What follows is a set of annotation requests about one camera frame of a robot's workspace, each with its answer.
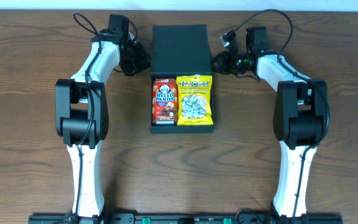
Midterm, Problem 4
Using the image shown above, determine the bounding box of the black gift box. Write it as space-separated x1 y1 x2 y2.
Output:
150 25 214 134

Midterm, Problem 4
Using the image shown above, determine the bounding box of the yellow candy bag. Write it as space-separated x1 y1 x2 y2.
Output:
176 75 214 126

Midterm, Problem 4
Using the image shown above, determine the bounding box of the red Hello Panda box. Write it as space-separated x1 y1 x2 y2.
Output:
152 78 178 125

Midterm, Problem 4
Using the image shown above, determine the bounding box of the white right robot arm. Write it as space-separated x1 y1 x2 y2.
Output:
211 27 330 223

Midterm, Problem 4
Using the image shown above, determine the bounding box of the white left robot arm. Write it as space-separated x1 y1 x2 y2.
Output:
55 14 150 223

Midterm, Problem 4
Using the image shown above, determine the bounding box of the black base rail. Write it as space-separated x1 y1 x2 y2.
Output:
27 213 343 224

